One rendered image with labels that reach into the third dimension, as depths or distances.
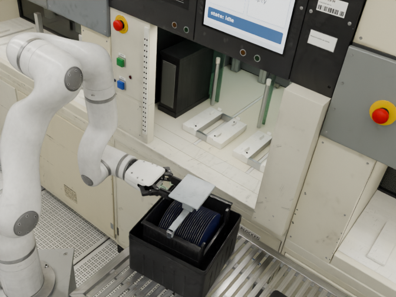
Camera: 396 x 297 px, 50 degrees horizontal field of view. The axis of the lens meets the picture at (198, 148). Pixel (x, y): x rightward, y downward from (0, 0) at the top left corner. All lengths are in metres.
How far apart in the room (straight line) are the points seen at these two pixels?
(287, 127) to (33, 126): 0.69
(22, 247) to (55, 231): 1.37
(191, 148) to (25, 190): 0.85
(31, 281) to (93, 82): 0.63
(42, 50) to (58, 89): 0.10
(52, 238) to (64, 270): 1.12
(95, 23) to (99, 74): 0.58
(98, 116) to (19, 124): 0.26
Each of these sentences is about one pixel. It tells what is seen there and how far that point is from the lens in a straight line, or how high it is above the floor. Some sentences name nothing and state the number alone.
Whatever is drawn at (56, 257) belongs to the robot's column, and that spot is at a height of 0.76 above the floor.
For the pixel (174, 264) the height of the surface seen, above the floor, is 0.90.
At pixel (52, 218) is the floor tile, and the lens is 2.73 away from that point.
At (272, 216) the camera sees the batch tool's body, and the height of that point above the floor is 0.94.
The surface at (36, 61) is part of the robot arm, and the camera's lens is 1.06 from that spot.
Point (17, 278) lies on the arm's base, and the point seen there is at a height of 0.88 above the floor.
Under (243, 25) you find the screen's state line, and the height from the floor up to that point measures 1.51.
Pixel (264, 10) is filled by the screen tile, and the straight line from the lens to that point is 1.25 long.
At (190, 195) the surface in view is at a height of 1.08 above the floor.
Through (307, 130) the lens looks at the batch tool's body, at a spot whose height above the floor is 1.31.
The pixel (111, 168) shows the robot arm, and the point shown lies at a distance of 1.38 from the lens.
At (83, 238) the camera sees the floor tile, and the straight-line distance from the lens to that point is 2.60.
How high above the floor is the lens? 1.97
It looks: 38 degrees down
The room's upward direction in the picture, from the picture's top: 7 degrees clockwise
